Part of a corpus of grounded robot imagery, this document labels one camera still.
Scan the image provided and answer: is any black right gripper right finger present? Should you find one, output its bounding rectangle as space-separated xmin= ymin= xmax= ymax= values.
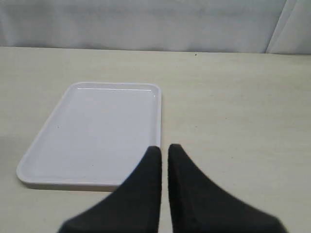
xmin=168 ymin=144 xmax=287 ymax=233

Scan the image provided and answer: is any white rectangular plastic tray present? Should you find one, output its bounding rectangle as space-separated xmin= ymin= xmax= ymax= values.
xmin=16 ymin=82 xmax=162 ymax=190

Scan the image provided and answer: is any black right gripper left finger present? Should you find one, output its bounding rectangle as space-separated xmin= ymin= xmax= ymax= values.
xmin=59 ymin=146 xmax=162 ymax=233

